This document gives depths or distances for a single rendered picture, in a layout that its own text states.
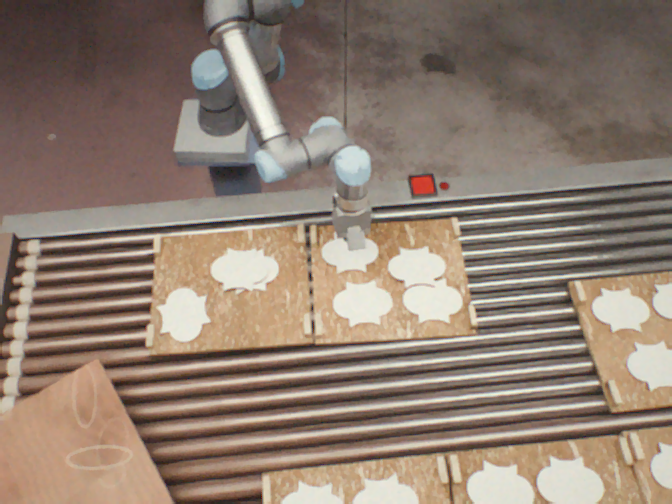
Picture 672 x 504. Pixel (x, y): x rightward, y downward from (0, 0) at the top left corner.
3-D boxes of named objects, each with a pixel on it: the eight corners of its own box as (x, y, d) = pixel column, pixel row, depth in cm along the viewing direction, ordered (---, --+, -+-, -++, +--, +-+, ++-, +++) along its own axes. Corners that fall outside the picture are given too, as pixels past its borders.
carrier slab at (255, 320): (158, 238, 171) (156, 235, 170) (304, 228, 173) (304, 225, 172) (149, 357, 154) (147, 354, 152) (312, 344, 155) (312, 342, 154)
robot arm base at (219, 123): (196, 105, 197) (190, 81, 189) (243, 99, 199) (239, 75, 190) (199, 140, 189) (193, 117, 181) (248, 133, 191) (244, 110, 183)
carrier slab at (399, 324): (310, 229, 173) (310, 226, 171) (454, 221, 174) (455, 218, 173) (316, 345, 155) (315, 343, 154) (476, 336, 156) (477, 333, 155)
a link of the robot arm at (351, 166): (360, 137, 135) (378, 164, 131) (358, 168, 144) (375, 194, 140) (327, 149, 133) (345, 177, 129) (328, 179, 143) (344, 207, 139)
